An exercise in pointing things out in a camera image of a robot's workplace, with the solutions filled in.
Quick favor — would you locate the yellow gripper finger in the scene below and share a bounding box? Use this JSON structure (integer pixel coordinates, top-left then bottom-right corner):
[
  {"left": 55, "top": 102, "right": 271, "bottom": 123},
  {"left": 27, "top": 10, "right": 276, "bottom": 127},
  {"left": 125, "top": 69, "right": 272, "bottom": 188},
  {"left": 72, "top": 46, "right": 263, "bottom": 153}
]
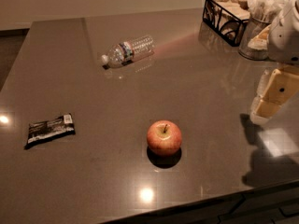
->
[
  {"left": 249, "top": 97, "right": 281, "bottom": 125},
  {"left": 257, "top": 65, "right": 299, "bottom": 105}
]

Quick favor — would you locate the black rxbar chocolate wrapper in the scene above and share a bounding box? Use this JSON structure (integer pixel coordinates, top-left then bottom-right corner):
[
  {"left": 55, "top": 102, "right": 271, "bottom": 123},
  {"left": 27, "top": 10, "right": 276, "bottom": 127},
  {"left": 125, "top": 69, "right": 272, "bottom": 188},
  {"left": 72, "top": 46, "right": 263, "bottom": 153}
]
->
[{"left": 24, "top": 114, "right": 76, "bottom": 150}]

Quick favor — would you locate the red apple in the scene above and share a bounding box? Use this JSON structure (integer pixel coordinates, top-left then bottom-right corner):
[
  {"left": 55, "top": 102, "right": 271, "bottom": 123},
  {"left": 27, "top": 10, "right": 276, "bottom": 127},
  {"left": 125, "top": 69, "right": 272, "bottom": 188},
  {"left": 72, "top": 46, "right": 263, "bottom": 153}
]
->
[{"left": 147, "top": 120, "right": 182, "bottom": 157}]

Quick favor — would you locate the metal cup with packets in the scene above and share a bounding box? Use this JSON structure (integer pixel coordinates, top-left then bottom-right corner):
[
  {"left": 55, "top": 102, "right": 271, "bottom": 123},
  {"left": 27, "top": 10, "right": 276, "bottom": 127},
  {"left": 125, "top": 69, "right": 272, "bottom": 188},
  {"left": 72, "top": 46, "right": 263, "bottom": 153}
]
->
[{"left": 239, "top": 0, "right": 288, "bottom": 61}]

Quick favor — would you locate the clear plastic water bottle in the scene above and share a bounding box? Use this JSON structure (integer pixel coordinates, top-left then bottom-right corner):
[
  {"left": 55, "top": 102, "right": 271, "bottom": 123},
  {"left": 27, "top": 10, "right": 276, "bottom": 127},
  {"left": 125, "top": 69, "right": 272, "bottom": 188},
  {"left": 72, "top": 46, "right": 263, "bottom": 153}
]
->
[{"left": 101, "top": 35, "right": 154, "bottom": 69}]

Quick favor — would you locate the black wire napkin basket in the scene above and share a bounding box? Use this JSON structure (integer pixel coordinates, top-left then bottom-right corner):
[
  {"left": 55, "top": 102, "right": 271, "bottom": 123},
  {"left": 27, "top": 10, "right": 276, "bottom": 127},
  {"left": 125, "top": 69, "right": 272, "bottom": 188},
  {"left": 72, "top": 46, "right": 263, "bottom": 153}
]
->
[{"left": 203, "top": 0, "right": 249, "bottom": 47}]

